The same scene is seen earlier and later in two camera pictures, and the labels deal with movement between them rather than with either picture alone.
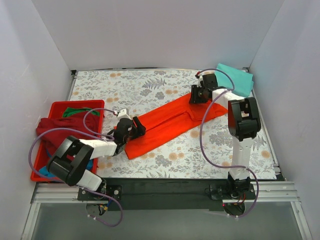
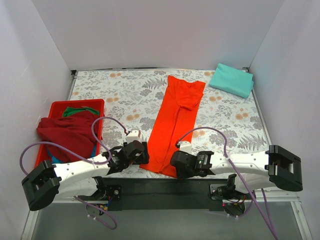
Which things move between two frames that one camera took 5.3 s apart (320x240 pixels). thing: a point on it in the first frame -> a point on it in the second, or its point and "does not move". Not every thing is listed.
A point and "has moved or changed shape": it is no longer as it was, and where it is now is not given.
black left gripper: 135,126 -> 144,153
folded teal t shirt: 243,80 does not move
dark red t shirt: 52,139 does not move
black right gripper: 198,93 -> 174,161
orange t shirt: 167,122 has moved or changed shape
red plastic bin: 57,109 does not move
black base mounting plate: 199,194 does not move
